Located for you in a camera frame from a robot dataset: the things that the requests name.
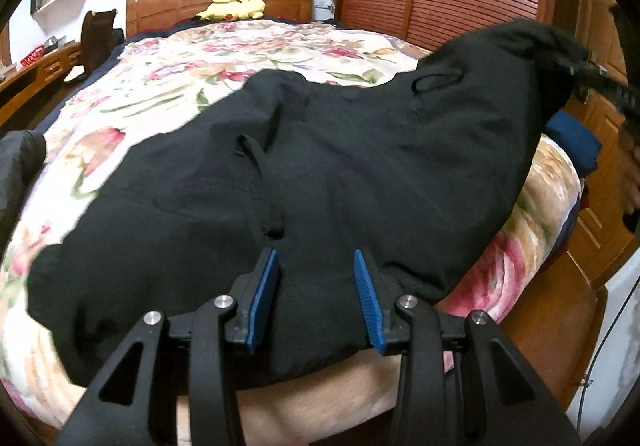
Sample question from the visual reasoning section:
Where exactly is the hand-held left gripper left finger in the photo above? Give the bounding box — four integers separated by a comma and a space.
57, 247, 281, 446

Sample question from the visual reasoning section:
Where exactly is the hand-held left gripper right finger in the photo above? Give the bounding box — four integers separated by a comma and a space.
353, 248, 583, 446

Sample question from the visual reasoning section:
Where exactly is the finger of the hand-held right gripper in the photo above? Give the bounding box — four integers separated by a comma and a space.
555, 51, 640, 116

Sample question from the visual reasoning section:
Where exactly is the black coat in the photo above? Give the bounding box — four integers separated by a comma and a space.
27, 18, 593, 388

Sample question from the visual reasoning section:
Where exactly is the wooden panel cabinet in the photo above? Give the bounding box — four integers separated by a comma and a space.
555, 0, 640, 292

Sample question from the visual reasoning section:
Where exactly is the floral blanket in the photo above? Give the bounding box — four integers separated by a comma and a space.
0, 18, 583, 446

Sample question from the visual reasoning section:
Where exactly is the dark grey jacket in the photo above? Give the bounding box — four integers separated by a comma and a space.
0, 130, 48, 252

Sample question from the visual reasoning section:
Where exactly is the yellow plush toy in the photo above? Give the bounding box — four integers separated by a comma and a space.
195, 0, 266, 22

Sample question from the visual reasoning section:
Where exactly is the dark brown chair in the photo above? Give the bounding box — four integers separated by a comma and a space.
64, 8, 125, 86

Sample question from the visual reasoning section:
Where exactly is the wooden desk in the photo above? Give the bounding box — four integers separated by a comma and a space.
0, 41, 83, 129

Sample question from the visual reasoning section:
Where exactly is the thin black cable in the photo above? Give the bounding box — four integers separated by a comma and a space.
575, 271, 632, 433

